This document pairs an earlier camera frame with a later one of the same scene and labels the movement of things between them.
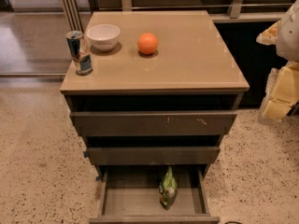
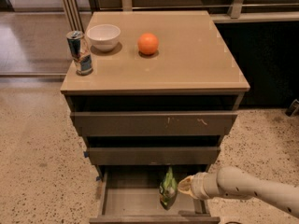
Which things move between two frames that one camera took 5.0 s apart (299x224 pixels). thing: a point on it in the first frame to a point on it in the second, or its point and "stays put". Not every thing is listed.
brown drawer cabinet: x=152 y=114 stays put
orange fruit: x=148 y=43 stays put
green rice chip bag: x=168 y=190 stays put
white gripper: x=289 y=37 to x=196 y=186
